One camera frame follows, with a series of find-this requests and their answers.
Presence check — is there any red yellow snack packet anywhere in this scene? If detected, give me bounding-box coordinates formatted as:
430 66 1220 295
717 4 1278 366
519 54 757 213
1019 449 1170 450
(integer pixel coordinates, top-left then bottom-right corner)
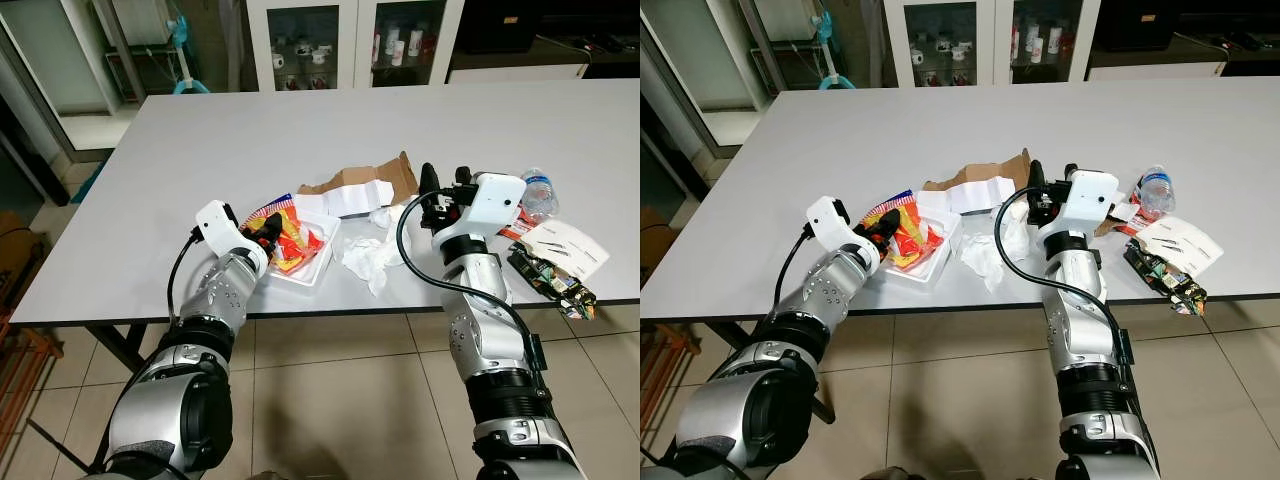
858 190 946 271
243 195 326 273

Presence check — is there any torn brown cardboard piece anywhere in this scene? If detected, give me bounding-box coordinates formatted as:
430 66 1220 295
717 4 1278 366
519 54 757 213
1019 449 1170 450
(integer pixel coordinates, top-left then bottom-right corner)
921 148 1034 197
298 152 420 206

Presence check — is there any white foam tray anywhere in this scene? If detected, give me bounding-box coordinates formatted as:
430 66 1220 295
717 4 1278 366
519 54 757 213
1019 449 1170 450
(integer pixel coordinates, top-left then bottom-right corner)
880 205 964 285
262 208 342 288

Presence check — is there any small brown paper scrap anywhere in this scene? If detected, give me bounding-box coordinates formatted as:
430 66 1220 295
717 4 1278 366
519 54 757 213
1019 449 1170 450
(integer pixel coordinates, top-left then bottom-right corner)
1095 205 1141 239

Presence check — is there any flattened white paper carton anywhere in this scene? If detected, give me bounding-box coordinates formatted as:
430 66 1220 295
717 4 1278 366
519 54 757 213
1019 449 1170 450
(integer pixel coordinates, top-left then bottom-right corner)
914 172 1017 215
294 168 394 220

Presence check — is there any clear plastic water bottle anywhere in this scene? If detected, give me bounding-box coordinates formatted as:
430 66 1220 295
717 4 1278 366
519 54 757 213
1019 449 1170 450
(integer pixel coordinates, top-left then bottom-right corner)
1138 165 1180 222
520 168 560 223

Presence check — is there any crumpled white tissue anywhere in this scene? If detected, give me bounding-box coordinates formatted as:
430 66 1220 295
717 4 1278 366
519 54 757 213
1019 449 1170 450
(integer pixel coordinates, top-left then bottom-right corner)
342 205 411 297
960 205 1032 294

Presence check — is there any low white bench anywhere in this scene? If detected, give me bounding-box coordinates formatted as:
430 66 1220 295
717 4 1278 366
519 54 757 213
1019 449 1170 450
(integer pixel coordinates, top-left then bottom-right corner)
1085 61 1227 82
447 63 591 84

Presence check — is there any white paper envelope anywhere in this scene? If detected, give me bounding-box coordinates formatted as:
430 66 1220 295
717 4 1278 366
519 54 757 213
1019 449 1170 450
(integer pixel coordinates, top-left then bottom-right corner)
520 219 611 282
1135 214 1224 280

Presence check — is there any dark colourful snack packet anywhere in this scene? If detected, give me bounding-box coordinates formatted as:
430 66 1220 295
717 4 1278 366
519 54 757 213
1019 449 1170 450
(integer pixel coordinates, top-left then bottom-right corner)
1122 240 1209 319
507 245 599 322

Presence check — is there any white glass door cabinet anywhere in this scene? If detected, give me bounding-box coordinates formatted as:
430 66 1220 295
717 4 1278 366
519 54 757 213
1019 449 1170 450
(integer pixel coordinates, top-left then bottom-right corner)
245 0 467 92
883 0 1102 87

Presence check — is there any black box on bench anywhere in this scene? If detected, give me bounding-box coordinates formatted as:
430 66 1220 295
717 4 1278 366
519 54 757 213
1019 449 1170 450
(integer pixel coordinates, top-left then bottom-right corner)
464 0 547 54
1099 0 1182 52

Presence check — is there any blue white standing fan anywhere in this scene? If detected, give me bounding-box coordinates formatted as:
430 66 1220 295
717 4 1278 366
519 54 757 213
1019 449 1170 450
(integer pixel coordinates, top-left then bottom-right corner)
813 14 853 92
168 14 212 97

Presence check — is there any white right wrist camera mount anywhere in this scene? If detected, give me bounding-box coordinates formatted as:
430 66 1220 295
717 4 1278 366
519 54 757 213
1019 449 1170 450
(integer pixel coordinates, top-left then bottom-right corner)
432 173 528 263
1035 170 1122 259

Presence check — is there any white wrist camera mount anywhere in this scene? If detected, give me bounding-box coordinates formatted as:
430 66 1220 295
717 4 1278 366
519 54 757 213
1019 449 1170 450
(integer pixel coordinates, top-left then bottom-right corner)
432 173 528 263
1035 170 1122 259
195 200 264 267
807 195 877 264

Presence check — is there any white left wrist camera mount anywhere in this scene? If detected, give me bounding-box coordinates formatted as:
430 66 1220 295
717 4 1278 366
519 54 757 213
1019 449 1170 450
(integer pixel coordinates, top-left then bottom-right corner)
807 195 877 264
195 200 264 267

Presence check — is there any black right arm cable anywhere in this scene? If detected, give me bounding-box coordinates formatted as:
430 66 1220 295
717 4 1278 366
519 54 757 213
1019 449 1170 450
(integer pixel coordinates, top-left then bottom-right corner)
992 186 1133 367
395 195 547 373

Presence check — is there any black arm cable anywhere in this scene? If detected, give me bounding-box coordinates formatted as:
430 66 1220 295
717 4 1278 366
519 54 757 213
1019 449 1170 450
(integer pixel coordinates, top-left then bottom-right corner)
992 186 1133 367
165 228 207 333
773 225 817 323
395 195 547 373

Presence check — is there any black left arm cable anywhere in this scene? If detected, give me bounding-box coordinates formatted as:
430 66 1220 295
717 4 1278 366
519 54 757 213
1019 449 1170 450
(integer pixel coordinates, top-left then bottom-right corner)
165 228 207 333
773 225 817 323

